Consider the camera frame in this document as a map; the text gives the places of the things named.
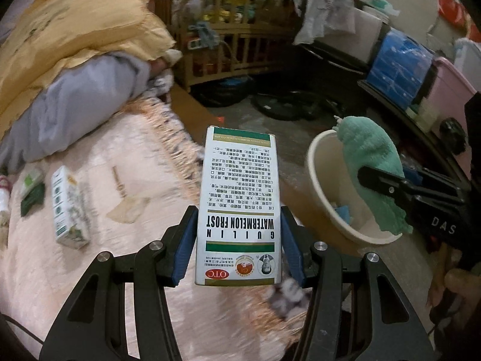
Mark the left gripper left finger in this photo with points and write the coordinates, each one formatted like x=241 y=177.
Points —
x=92 y=322

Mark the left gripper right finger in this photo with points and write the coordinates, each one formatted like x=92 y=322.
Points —
x=357 y=310

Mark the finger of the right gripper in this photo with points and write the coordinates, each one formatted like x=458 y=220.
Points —
x=390 y=186
x=412 y=175

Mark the blue snack bag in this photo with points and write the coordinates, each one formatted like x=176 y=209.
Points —
x=344 y=213

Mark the green white milk carton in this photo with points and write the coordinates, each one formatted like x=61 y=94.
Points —
x=69 y=216

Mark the white long medicine box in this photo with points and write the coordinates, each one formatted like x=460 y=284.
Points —
x=238 y=229

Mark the white green tissue pack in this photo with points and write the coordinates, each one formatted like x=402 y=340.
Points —
x=32 y=179

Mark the cream trash bucket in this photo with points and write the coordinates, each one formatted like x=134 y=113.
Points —
x=331 y=186

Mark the person right hand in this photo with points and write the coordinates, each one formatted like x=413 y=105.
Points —
x=460 y=282

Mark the pink storage bin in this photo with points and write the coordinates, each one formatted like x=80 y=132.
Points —
x=449 y=93

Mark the blue plastic drawer cabinet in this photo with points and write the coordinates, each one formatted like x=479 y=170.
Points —
x=400 y=68

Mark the pink quilted bedspread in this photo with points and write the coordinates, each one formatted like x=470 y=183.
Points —
x=138 y=173

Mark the white pink bottle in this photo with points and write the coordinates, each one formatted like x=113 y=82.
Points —
x=5 y=195

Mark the white crumpled clothing pile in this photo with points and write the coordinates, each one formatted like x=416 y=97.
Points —
x=324 y=17

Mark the wooden baby crib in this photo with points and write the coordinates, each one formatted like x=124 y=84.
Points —
x=227 y=38

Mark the grey blue blanket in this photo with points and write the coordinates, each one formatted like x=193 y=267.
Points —
x=76 y=103

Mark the yellow frilled pillow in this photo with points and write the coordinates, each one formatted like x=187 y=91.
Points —
x=53 y=35

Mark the wooden bed frame rail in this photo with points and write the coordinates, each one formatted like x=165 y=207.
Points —
x=194 y=116

